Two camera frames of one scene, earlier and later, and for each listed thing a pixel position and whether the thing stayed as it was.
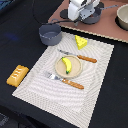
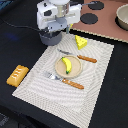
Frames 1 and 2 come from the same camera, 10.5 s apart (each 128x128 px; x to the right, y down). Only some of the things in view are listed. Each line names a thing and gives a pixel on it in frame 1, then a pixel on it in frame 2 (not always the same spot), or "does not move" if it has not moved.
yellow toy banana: x=67 y=63 does not move
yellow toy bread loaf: x=17 y=76 does not move
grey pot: x=50 y=33 does not move
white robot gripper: x=81 y=9 to x=53 y=17
